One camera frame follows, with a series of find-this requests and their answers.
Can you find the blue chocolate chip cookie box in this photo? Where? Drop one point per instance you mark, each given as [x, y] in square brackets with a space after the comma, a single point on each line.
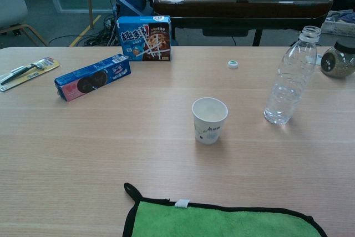
[138, 40]

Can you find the white plastic basket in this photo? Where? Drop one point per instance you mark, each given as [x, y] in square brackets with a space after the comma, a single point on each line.
[339, 27]

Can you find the white green bottle cap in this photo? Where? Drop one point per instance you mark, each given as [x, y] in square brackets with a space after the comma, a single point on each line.
[233, 65]

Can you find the blue long sandwich cookie box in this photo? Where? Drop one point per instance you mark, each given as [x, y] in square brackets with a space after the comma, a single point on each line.
[91, 80]

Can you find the glass jar with black lid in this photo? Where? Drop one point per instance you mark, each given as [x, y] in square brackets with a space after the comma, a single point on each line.
[337, 65]

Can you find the green cloth with black edge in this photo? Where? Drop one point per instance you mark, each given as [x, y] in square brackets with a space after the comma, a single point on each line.
[216, 223]

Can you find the clear plastic bottle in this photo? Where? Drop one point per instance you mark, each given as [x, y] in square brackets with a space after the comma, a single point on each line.
[288, 87]

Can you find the brown mahjong table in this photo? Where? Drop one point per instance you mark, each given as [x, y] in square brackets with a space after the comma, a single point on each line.
[238, 6]

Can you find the black razor in yellow pack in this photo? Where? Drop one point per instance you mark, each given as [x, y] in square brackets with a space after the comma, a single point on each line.
[27, 71]

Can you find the white printed paper cup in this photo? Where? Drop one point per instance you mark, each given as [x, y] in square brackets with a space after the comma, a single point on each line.
[208, 128]

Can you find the white chair with wooden legs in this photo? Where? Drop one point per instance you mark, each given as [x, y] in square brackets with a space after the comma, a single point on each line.
[11, 1]

